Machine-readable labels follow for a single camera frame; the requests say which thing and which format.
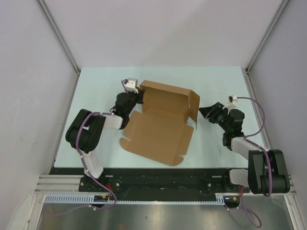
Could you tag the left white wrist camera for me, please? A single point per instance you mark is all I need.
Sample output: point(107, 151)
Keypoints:
point(131, 85)

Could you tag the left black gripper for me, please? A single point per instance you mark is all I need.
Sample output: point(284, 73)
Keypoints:
point(139, 96)

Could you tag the grey slotted cable duct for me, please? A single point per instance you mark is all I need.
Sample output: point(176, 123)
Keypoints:
point(100, 199)

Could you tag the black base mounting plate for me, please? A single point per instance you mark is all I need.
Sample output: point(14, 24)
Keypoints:
point(223, 172)

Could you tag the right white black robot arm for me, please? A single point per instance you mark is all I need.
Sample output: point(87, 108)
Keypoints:
point(266, 173)

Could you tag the aluminium frame post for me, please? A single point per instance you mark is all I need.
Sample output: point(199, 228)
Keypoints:
point(268, 33)
point(58, 34)

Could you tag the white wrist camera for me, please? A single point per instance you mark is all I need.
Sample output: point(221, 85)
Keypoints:
point(232, 103)
point(131, 85)

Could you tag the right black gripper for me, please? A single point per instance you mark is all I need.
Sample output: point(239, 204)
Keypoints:
point(207, 114)

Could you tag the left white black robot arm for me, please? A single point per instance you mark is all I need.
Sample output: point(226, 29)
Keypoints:
point(85, 131)

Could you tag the left aluminium frame post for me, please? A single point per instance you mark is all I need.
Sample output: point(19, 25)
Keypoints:
point(58, 34)

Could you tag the aluminium front rail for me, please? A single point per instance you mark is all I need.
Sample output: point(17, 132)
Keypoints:
point(60, 183)

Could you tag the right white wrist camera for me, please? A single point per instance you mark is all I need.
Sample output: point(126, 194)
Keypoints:
point(232, 103)

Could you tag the brown cardboard box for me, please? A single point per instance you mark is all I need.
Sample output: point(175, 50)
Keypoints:
point(160, 131)

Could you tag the right aluminium frame post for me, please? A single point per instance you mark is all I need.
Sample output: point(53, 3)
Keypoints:
point(268, 33)

